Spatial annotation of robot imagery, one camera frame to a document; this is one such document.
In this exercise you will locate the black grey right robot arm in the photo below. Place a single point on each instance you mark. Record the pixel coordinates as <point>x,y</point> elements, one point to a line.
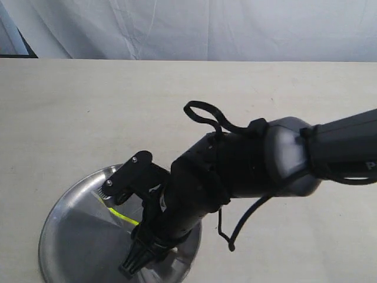
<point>267,159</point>

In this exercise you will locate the yellow-green thin object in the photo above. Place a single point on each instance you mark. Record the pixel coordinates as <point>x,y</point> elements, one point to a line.
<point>119,215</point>

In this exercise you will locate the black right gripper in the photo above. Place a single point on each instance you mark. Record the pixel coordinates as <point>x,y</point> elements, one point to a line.
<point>188,195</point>

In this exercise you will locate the round metal plate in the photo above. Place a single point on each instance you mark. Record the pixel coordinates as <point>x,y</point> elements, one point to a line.
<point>81,241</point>

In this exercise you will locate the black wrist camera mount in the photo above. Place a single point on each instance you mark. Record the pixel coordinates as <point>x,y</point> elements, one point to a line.
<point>139,176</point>

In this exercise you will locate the white backdrop cloth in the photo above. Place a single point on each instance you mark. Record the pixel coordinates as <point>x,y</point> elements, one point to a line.
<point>198,30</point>

